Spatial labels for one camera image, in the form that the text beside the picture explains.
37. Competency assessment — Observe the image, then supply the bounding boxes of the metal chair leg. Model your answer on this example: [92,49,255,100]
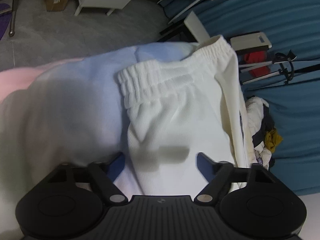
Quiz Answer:
[8,0,22,37]

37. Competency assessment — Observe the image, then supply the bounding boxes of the pastel bed sheet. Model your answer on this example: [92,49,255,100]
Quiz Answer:
[0,41,200,230]

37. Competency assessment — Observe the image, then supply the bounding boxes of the red cloth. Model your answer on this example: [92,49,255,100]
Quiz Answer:
[243,51,273,77]

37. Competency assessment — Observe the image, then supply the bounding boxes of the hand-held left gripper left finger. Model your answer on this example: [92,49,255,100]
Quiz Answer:
[46,152,128,206]

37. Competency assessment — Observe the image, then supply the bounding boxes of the black cloth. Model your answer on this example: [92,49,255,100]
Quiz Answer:
[252,104,276,168]

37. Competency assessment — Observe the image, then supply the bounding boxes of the white and black jacket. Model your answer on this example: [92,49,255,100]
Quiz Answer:
[245,96,273,171]

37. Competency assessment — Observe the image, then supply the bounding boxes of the white pants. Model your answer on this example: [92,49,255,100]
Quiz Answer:
[115,35,253,197]

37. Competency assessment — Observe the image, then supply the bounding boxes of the blue curtain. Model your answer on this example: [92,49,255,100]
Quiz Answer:
[240,64,320,196]
[160,0,320,67]

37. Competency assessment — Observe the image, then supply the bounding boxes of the mustard cloth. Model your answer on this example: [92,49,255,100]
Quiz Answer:
[264,128,283,153]

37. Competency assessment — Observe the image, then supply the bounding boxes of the slim standing panel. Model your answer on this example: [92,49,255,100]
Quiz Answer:
[159,11,211,43]

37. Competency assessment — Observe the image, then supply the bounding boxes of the purple mat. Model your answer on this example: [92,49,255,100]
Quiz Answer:
[0,3,12,41]

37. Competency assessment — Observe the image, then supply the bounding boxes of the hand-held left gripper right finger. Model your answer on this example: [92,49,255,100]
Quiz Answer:
[194,151,278,206]

